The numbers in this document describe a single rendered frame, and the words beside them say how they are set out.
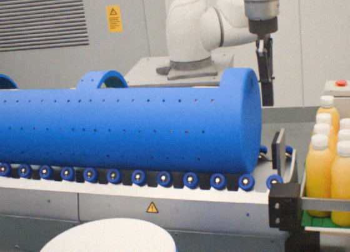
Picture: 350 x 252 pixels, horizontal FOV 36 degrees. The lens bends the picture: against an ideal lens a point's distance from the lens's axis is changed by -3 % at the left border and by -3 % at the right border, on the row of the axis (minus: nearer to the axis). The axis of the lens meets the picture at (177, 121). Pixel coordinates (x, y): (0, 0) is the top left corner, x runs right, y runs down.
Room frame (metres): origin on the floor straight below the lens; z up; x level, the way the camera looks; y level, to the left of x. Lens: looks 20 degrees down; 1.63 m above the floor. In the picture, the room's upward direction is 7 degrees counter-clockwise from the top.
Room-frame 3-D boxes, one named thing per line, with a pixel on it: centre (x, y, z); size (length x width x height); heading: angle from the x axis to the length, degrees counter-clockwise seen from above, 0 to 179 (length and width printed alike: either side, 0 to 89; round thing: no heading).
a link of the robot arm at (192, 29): (2.00, -0.08, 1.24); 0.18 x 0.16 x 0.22; 102
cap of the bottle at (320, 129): (1.27, -0.36, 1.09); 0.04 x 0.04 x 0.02
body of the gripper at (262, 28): (1.39, -0.24, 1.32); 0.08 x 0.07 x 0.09; 160
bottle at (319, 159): (1.20, -0.33, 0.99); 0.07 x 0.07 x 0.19
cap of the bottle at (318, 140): (1.20, -0.33, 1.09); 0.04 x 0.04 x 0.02
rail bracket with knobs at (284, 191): (1.16, -0.23, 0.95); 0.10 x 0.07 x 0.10; 160
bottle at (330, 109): (1.47, -0.43, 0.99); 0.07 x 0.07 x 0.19
